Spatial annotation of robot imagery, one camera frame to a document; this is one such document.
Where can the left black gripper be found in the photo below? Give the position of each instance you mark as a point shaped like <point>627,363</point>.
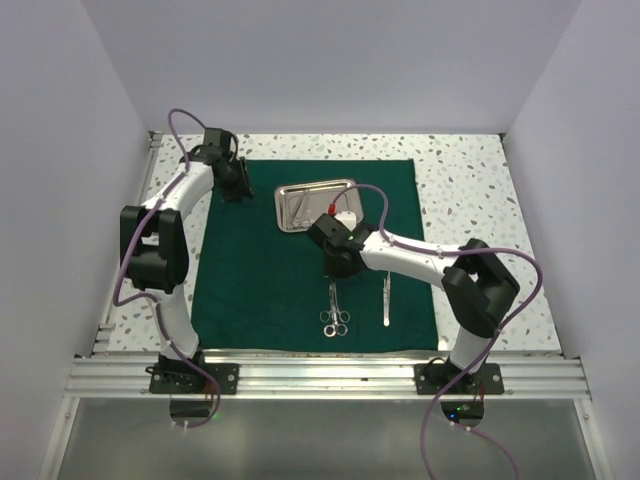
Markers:
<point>243,187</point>

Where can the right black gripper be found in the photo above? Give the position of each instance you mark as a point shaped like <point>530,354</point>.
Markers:
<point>332,271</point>

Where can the steel scissors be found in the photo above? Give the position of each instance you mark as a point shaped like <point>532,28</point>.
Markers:
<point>335,329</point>

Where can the steel scalpel handle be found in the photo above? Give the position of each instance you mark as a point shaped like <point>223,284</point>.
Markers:
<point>387,299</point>

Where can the green surgical cloth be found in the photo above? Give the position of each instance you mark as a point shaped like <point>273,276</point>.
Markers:
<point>260,288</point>

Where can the steel instrument tray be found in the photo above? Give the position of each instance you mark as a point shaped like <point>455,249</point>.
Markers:
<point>321,194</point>

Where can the steel forceps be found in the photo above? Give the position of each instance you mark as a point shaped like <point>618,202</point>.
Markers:
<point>334,311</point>

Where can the steel tweezers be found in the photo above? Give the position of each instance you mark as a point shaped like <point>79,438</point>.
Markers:
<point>297,216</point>

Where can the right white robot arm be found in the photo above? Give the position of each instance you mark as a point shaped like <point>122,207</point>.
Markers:
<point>479,287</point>

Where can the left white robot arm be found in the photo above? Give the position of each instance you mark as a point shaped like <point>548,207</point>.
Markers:
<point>154,254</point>

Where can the aluminium left side rail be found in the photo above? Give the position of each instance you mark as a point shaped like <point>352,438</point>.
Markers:
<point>103,322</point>

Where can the aluminium rail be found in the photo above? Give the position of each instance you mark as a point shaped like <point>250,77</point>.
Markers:
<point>262,375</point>
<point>103,322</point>

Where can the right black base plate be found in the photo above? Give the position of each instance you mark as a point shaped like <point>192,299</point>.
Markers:
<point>430,378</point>

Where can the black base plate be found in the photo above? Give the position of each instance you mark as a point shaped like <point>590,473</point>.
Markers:
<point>430,378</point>
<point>183,380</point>

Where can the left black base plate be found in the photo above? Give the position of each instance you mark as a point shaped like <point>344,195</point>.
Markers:
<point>183,380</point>

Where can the aluminium front rail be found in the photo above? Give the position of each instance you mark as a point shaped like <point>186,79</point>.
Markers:
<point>262,375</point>

